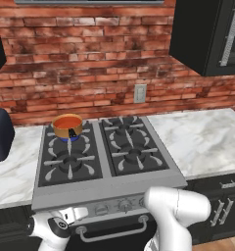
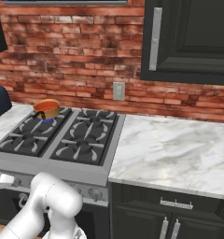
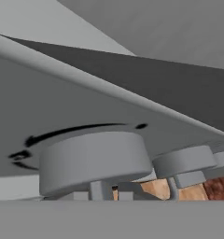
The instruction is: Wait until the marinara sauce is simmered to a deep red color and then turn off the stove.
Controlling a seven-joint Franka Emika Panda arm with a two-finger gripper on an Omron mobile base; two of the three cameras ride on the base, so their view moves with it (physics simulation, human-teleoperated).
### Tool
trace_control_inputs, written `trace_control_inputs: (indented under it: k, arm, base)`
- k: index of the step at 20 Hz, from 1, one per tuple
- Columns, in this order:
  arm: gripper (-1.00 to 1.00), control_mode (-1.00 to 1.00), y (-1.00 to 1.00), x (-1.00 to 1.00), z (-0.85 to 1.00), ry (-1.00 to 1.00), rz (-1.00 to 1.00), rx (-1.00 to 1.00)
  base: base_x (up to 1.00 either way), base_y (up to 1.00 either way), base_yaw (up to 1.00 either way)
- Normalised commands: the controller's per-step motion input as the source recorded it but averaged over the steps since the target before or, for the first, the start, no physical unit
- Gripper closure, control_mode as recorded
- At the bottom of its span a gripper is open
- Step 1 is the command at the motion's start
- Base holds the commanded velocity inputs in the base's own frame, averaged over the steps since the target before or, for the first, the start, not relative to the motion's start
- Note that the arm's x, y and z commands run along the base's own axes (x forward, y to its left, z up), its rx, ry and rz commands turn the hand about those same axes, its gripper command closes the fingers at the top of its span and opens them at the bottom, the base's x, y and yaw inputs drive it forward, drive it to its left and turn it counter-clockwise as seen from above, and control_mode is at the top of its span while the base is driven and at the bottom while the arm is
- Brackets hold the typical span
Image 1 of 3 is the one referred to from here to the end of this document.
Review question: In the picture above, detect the grey oven door handle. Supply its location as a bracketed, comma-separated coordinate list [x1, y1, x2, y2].
[74, 214, 150, 244]

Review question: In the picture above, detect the black base cupboard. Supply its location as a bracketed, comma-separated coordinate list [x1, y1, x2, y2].
[0, 205, 43, 251]

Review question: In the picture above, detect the grey gas stove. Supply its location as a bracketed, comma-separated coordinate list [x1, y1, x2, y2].
[30, 115, 189, 251]

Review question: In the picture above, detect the grey extractor hood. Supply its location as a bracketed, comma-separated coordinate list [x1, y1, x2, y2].
[14, 0, 165, 5]

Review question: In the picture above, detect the copper saucepan with black handle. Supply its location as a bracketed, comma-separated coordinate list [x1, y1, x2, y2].
[51, 113, 84, 139]

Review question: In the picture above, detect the silver cupboard door handle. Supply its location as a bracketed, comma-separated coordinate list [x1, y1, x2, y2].
[210, 199, 226, 227]
[218, 197, 235, 226]

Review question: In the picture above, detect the orange red marinara sauce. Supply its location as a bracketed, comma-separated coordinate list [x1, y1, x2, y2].
[54, 116, 82, 129]

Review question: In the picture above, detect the black drawer front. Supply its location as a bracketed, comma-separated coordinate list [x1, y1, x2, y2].
[185, 176, 235, 199]

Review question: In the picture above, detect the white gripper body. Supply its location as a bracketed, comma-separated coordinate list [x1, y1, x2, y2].
[70, 206, 90, 223]

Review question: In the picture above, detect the silver drawer handle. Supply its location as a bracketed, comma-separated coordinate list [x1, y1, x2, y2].
[219, 179, 235, 190]

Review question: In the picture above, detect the grey wall socket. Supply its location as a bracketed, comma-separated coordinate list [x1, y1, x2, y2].
[133, 83, 148, 105]

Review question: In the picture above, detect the dark blue rounded appliance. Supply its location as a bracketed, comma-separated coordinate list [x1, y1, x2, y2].
[0, 107, 17, 164]

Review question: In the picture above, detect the black wall cupboard with handle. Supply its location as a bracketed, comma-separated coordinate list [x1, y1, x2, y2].
[168, 0, 235, 77]

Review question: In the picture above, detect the grey stove knob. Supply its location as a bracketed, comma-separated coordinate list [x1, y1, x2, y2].
[117, 198, 133, 214]
[94, 204, 110, 217]
[137, 195, 147, 208]

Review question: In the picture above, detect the black oven door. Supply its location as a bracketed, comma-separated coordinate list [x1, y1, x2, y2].
[64, 214, 158, 251]

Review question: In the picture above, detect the silver wall cupboard handle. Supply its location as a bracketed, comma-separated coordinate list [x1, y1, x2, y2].
[218, 7, 235, 68]

